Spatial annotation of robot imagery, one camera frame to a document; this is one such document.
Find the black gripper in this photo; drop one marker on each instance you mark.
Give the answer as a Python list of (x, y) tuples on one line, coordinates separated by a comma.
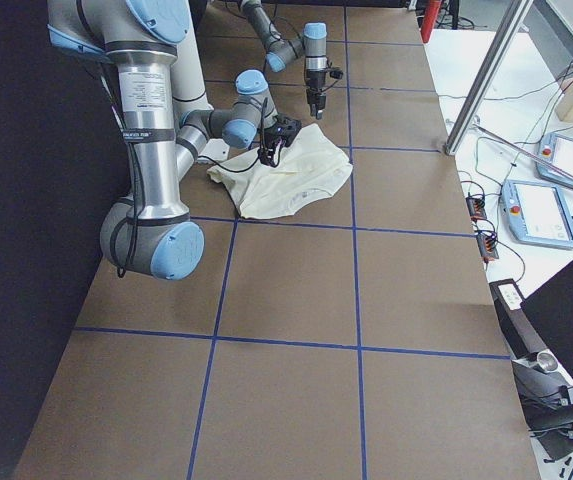
[(273, 141), (314, 81)]

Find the cream long-sleeve t-shirt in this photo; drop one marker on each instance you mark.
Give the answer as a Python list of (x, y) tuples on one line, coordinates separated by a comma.
[(311, 169)]

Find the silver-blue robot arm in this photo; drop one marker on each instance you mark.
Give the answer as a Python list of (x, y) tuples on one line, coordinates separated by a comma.
[(159, 102), (311, 45)]

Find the red cylinder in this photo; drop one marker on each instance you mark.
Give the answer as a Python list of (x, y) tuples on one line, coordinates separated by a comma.
[(431, 13)]

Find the orange connector block far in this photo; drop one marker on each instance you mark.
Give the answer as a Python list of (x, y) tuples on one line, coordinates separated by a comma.
[(476, 207)]

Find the orange connector block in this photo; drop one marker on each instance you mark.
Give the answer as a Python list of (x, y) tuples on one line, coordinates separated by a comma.
[(487, 245), (476, 207)]

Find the orange connector block near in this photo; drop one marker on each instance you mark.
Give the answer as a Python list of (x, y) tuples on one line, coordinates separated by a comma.
[(487, 245)]

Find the near teach pendant tablet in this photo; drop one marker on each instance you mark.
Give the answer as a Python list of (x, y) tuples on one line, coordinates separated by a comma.
[(537, 214)]

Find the teach pendant tablet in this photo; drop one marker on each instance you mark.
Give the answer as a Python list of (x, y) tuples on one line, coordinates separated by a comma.
[(537, 214), (557, 150)]

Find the far teach pendant tablet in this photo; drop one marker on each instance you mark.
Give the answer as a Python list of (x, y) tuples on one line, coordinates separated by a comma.
[(557, 150)]

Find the black box white label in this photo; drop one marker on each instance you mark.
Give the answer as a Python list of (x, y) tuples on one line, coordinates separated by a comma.
[(522, 338)]

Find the silver metal cup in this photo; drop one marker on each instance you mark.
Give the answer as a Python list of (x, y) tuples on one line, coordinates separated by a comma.
[(543, 361)]

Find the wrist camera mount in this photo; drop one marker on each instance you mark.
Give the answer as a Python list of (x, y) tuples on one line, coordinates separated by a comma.
[(335, 72)]

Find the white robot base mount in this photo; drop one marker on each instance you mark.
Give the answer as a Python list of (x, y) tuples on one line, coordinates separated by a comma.
[(215, 151)]

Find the aluminium frame post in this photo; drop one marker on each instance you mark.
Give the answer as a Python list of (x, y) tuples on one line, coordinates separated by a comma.
[(503, 38)]

